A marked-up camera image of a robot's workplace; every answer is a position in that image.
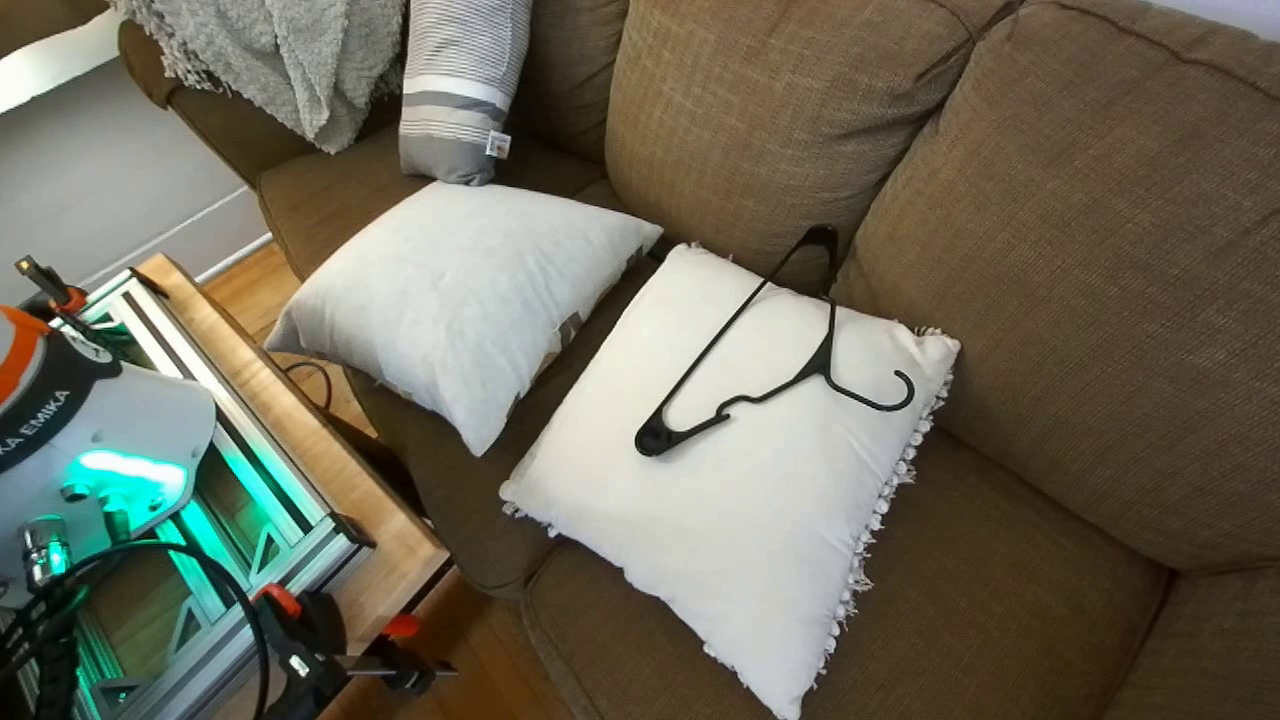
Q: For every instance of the plain white pillow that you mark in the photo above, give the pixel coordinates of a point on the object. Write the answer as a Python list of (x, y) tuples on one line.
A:
[(463, 302)]

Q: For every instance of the white fringed pillow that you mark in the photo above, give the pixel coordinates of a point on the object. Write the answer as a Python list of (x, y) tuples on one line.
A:
[(744, 534)]

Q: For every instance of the grey striped pillow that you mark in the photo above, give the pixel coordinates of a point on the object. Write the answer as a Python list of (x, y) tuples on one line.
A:
[(463, 82)]

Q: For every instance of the black plastic clothes hanger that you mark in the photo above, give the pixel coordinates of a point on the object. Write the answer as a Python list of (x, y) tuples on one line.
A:
[(692, 384)]

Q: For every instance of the wooden mounting board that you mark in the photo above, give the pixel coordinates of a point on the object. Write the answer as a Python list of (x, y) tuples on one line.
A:
[(345, 481)]

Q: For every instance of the orange black bar clamp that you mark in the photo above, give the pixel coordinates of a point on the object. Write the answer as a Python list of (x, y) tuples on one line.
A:
[(51, 280), (400, 654), (301, 643)]

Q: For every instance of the wooden side cart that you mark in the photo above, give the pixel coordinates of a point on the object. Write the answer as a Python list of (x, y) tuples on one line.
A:
[(261, 481)]

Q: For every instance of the brown fabric sofa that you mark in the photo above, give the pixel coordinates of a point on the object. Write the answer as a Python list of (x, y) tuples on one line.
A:
[(1092, 243)]

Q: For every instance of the cream knitted blanket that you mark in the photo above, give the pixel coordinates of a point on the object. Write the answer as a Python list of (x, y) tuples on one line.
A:
[(285, 55)]

